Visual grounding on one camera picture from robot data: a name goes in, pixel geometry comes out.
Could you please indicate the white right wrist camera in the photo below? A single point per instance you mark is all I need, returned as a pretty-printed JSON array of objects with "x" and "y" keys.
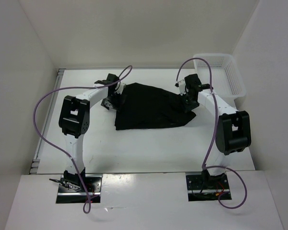
[{"x": 181, "y": 85}]

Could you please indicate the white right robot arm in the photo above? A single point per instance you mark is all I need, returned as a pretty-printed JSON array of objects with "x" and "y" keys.
[{"x": 231, "y": 132}]

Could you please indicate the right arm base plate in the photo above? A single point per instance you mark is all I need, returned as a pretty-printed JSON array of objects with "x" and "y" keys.
[{"x": 206, "y": 189}]

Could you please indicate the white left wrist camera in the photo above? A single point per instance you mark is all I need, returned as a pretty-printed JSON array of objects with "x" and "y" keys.
[{"x": 120, "y": 87}]

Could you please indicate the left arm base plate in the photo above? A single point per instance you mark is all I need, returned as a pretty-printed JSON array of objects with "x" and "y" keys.
[{"x": 70, "y": 194}]

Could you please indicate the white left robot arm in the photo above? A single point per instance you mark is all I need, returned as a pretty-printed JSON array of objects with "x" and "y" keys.
[{"x": 74, "y": 122}]

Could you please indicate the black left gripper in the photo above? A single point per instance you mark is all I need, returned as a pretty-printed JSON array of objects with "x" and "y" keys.
[{"x": 116, "y": 106}]

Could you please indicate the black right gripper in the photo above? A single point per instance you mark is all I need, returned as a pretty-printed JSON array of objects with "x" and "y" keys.
[{"x": 186, "y": 107}]

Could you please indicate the white perforated plastic basket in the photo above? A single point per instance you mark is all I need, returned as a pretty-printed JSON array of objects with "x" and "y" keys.
[{"x": 222, "y": 70}]

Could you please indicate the black shorts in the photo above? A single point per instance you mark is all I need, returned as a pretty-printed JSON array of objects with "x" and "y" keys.
[{"x": 148, "y": 107}]

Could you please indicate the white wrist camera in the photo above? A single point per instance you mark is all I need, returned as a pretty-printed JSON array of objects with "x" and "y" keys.
[
  {"x": 120, "y": 87},
  {"x": 181, "y": 85}
]

